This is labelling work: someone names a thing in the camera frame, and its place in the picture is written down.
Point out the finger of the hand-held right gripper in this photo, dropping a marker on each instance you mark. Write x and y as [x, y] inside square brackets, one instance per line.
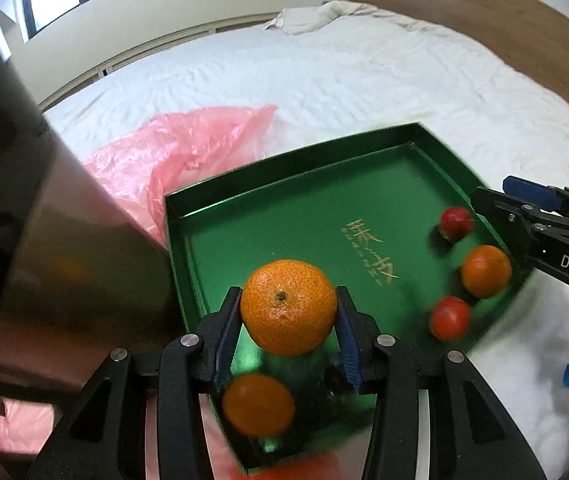
[499, 215]
[534, 192]

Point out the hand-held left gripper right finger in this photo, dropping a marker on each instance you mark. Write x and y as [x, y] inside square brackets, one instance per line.
[349, 355]

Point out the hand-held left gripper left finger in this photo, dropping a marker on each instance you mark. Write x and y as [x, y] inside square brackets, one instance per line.
[224, 347]

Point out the red apple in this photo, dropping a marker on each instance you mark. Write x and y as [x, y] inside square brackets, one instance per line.
[449, 317]
[455, 223]

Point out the orange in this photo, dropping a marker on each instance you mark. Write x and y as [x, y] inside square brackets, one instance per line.
[288, 305]
[486, 270]
[258, 405]

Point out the green tray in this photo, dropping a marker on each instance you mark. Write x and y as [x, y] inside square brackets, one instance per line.
[314, 210]

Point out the wooden headboard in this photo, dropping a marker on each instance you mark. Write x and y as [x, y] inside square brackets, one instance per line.
[489, 10]

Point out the pink plastic sheet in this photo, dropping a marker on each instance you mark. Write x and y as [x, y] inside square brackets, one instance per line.
[189, 145]

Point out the black and copper kettle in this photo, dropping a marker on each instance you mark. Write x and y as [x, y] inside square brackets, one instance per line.
[39, 210]

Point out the crumpled white blanket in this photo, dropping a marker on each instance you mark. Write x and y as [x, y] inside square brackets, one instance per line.
[309, 17]

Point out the white radiator cover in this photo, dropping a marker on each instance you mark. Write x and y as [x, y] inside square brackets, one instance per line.
[164, 42]

